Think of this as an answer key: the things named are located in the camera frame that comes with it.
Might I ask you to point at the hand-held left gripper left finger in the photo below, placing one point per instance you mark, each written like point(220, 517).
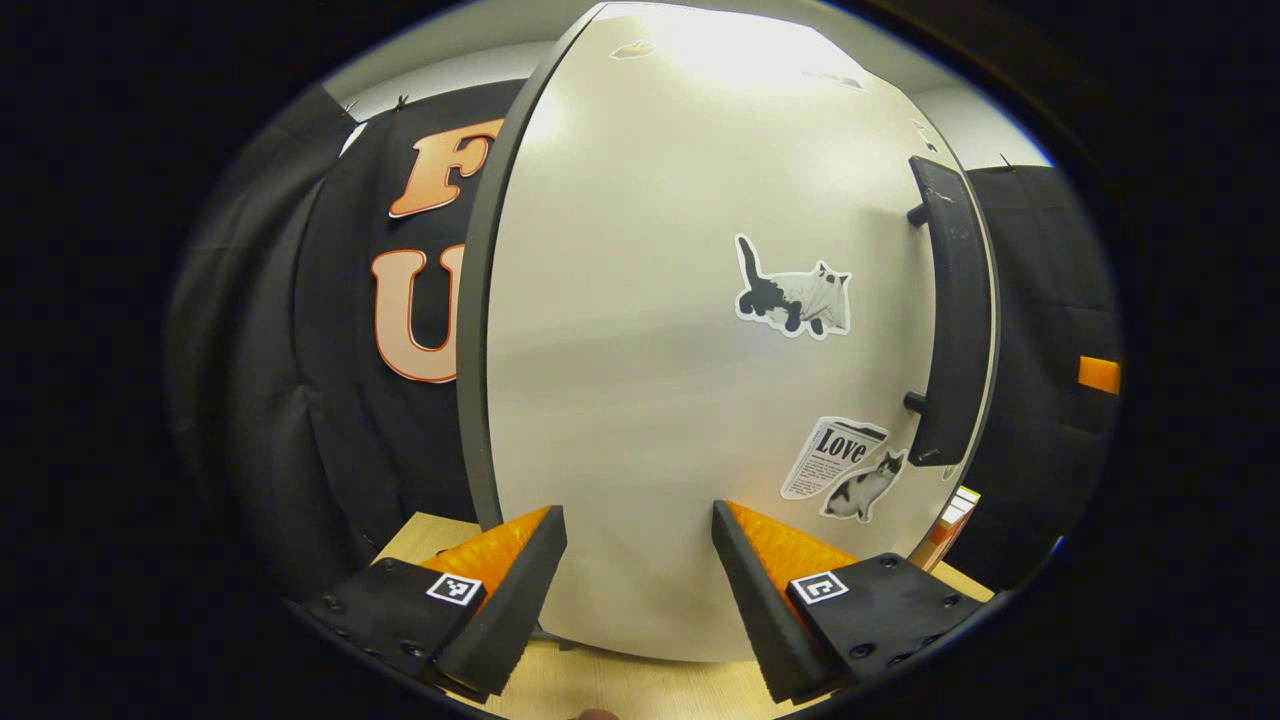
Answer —
point(520, 610)

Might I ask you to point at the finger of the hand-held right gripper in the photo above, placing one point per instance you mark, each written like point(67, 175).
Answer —
point(1098, 374)

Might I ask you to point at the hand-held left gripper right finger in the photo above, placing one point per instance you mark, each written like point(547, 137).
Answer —
point(760, 610)

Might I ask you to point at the black backdrop cloth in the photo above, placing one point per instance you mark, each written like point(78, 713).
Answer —
point(300, 480)

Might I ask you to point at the white orange cardboard box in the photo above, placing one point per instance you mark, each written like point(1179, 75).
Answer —
point(950, 525)

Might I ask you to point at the white shoe cabinet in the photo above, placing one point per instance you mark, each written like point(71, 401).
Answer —
point(480, 350)

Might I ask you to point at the white shoe cabinet door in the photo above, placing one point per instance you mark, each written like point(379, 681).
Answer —
point(650, 350)

